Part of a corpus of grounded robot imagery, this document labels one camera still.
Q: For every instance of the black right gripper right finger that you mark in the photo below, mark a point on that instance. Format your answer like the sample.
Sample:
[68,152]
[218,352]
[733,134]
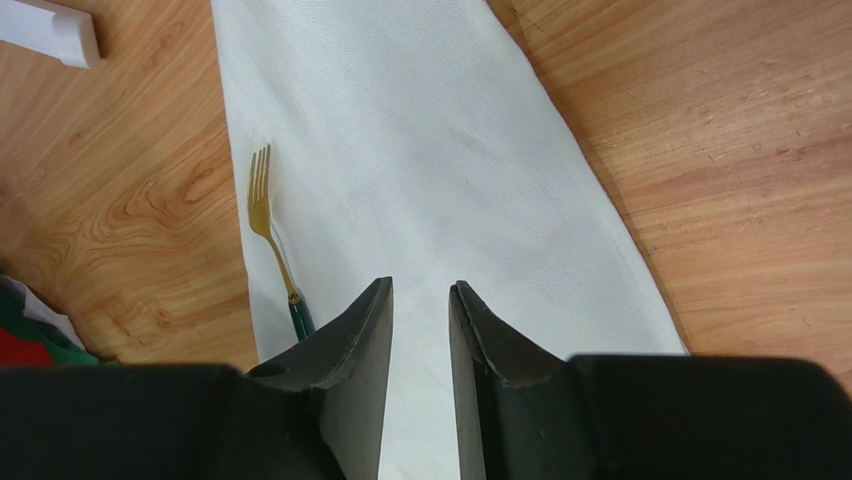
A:
[516,406]

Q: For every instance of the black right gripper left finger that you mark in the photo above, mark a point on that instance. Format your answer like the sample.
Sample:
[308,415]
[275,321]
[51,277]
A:
[343,369]

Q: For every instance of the white cloth napkin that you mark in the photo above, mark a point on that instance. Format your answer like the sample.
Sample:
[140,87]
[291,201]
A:
[413,139]

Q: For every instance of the green hanging garment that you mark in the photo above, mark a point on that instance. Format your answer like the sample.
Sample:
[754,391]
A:
[23,312]

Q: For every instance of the red hanging garment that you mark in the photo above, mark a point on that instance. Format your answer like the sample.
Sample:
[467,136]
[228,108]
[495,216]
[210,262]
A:
[18,349]

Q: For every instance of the white clothes rack stand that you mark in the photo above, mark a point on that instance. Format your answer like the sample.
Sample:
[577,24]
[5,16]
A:
[60,32]

